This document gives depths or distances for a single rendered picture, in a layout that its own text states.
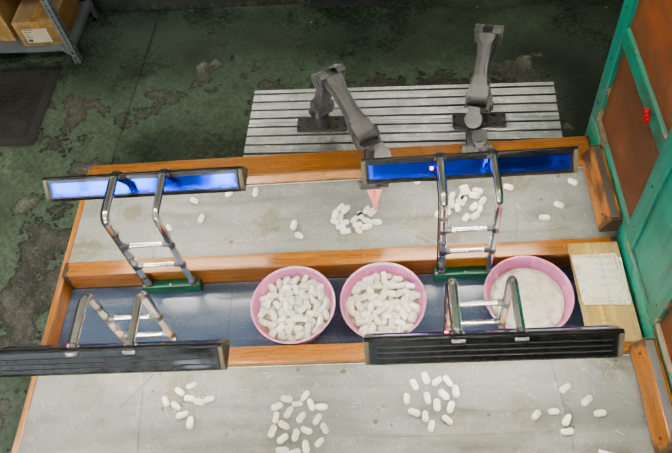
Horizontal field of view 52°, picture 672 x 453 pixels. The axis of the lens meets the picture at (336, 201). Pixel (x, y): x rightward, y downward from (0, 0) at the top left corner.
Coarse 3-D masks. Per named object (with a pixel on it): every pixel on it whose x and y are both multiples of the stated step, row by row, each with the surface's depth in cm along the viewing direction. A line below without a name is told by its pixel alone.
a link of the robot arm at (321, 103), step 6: (330, 66) 231; (330, 72) 229; (336, 72) 229; (324, 90) 232; (318, 96) 243; (324, 96) 239; (330, 96) 243; (312, 102) 252; (318, 102) 247; (324, 102) 245; (330, 102) 249; (318, 108) 250; (324, 108) 251; (330, 108) 253; (318, 114) 252; (324, 114) 256
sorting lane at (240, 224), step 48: (240, 192) 244; (288, 192) 242; (336, 192) 240; (384, 192) 237; (432, 192) 235; (528, 192) 231; (576, 192) 229; (96, 240) 239; (144, 240) 236; (192, 240) 234; (240, 240) 232; (288, 240) 230; (336, 240) 228; (384, 240) 226; (432, 240) 224; (480, 240) 222; (528, 240) 221
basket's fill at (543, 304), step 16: (512, 272) 216; (528, 272) 215; (496, 288) 213; (528, 288) 211; (544, 288) 211; (528, 304) 208; (544, 304) 208; (560, 304) 208; (512, 320) 207; (528, 320) 206; (544, 320) 205
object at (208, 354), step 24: (0, 360) 176; (24, 360) 175; (48, 360) 175; (72, 360) 175; (96, 360) 174; (120, 360) 174; (144, 360) 173; (168, 360) 173; (192, 360) 172; (216, 360) 172
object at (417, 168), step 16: (368, 160) 199; (384, 160) 199; (400, 160) 198; (416, 160) 198; (432, 160) 198; (448, 160) 197; (464, 160) 197; (480, 160) 197; (512, 160) 196; (528, 160) 196; (544, 160) 196; (560, 160) 195; (576, 160) 195; (368, 176) 201; (384, 176) 201; (400, 176) 200; (416, 176) 200; (432, 176) 199; (448, 176) 199; (464, 176) 199; (480, 176) 199
